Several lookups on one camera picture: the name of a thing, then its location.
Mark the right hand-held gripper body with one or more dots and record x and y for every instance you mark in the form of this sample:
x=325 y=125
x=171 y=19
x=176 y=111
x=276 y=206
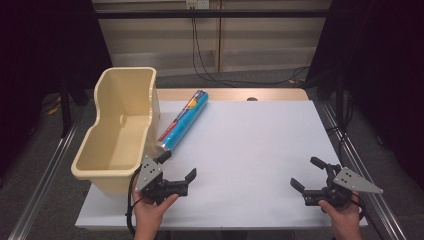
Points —
x=350 y=181

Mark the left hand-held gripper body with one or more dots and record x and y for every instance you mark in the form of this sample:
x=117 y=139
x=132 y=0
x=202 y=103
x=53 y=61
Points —
x=149 y=175

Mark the cream plastic bin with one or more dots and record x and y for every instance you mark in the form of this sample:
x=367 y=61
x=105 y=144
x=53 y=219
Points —
x=113 y=150

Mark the person's right hand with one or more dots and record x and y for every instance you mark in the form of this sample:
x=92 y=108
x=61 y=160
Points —
x=345 y=218

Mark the person's left hand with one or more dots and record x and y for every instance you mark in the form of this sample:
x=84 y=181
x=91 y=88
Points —
x=150 y=215

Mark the white table mat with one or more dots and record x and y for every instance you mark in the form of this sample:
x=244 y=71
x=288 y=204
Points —
x=253 y=160

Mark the black metal stand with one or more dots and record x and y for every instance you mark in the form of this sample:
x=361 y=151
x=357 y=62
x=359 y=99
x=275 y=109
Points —
x=65 y=110

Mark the dark curtain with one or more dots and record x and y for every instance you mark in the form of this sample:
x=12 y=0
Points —
x=383 y=66
x=40 y=60

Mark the black horizontal bar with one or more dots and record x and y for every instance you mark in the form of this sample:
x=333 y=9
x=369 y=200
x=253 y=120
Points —
x=213 y=14

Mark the metal floor rail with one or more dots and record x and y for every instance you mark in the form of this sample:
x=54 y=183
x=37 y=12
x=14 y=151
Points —
x=366 y=186
x=43 y=176

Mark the white wall socket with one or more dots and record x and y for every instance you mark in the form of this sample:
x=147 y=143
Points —
x=197 y=4

